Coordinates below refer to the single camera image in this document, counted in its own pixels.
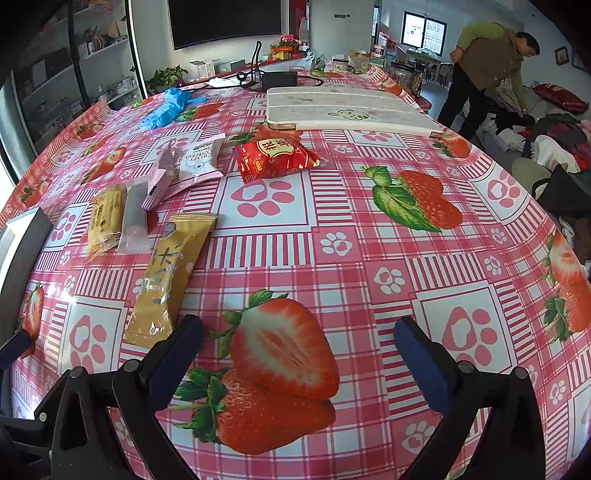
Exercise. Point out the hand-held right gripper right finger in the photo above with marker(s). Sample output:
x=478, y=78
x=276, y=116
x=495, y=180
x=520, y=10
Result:
x=422, y=369

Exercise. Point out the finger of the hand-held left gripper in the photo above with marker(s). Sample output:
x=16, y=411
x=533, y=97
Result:
x=23, y=427
x=11, y=349

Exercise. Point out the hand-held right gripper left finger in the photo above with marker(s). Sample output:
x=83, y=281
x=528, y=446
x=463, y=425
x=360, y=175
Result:
x=173, y=364

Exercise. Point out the long gold snack packet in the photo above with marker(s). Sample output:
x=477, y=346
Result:
x=161, y=277

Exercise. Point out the white tray with dark side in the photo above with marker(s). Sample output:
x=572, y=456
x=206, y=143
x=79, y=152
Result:
x=30, y=258

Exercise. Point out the grey translucent snack packet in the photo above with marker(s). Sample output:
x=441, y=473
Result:
x=134, y=221

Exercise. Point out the yellow biscuit packet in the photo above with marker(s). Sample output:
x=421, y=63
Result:
x=106, y=219

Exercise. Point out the pink snack packet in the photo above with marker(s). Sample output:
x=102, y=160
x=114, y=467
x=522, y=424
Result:
x=159, y=182

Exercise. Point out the white floral snack packet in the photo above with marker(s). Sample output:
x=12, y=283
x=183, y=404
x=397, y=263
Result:
x=198, y=161

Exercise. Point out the red snack packet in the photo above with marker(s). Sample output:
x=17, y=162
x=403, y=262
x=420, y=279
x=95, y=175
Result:
x=272, y=161

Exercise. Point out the grey green chair back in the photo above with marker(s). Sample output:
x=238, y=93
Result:
x=526, y=177

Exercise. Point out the black bag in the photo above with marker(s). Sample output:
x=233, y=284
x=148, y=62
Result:
x=563, y=191

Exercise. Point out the blue rubber glove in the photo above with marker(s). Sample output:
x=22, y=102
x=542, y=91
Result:
x=159, y=116
x=180, y=98

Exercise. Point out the sofa with clothes pile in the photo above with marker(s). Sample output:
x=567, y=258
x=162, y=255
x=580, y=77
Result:
x=554, y=134

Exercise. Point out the white folded cartoon-print mat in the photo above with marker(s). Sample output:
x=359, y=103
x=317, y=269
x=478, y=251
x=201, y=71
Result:
x=346, y=108

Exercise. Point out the green potted plant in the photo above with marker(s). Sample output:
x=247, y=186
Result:
x=166, y=76

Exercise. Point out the clear snack jar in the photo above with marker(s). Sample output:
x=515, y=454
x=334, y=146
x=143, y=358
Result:
x=408, y=77

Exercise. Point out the red cushion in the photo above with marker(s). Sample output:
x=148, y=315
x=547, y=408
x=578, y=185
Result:
x=558, y=98

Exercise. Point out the green box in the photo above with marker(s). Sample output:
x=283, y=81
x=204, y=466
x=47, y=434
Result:
x=231, y=66

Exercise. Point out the black power adapter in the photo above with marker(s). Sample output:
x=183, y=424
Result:
x=279, y=79

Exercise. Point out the white shelf unit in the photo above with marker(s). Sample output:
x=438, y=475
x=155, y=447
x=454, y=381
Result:
x=101, y=50

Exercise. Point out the pile of snack boxes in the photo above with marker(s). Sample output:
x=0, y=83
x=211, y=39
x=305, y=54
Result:
x=369, y=59

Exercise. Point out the red gift boxes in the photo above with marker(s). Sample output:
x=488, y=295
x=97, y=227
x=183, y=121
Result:
x=286, y=48

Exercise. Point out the dark framed window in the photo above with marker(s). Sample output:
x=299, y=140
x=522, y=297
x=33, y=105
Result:
x=424, y=30

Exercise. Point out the small wall picture frame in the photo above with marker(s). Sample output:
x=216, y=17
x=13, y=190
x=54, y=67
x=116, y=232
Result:
x=561, y=55

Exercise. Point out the black wall television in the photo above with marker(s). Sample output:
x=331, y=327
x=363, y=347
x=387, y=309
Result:
x=226, y=21

